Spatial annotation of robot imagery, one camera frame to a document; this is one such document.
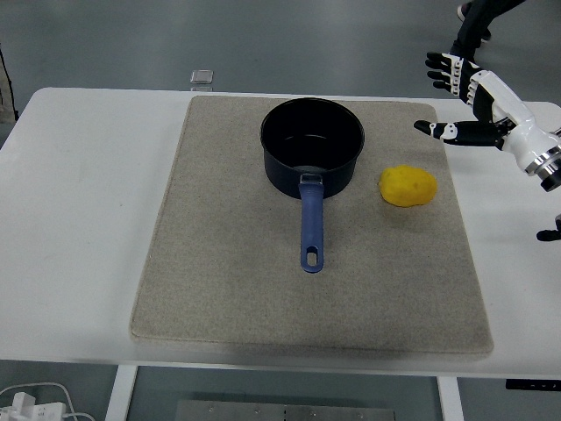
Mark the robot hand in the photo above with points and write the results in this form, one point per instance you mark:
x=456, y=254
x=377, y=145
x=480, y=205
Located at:
x=513, y=112

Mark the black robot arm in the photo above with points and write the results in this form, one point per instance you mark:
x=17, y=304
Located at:
x=551, y=169

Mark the person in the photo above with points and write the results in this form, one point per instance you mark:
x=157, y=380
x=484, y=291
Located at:
x=475, y=26

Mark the black table control panel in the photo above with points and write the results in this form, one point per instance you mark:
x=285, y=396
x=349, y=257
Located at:
x=532, y=384

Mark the white table leg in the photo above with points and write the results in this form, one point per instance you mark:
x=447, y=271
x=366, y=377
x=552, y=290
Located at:
x=120, y=394
x=449, y=401

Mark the beige rectangular mat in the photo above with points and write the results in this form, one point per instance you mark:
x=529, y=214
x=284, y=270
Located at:
x=245, y=272

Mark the grey metal plate with screws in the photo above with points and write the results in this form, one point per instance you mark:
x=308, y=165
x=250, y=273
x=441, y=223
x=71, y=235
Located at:
x=285, y=412

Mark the white power strip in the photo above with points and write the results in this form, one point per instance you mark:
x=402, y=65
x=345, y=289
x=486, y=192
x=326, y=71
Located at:
x=30, y=410

